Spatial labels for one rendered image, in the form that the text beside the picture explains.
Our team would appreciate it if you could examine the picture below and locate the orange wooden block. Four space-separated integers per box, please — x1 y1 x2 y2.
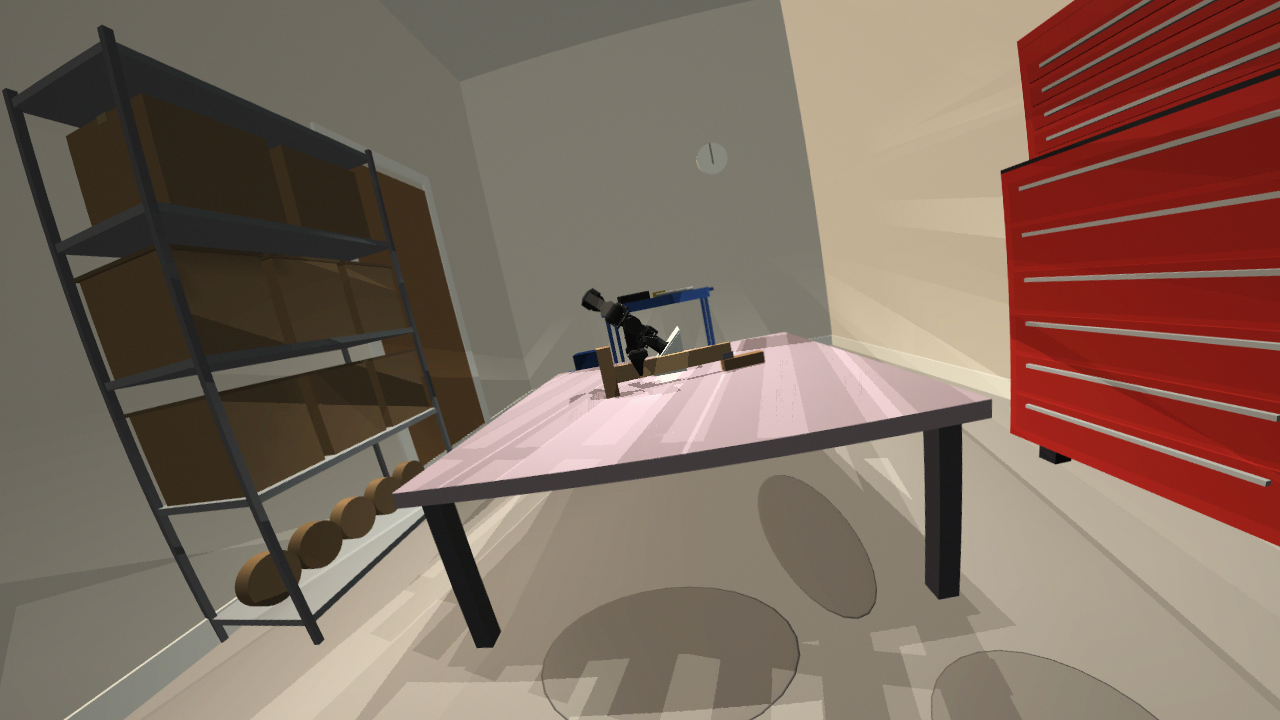
596 346 765 398

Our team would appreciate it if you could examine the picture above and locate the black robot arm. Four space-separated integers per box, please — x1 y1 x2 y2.
581 288 669 355

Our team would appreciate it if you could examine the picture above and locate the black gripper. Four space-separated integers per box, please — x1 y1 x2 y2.
625 332 648 375

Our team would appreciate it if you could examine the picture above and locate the long wooden rail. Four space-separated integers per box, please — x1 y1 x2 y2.
614 342 731 383

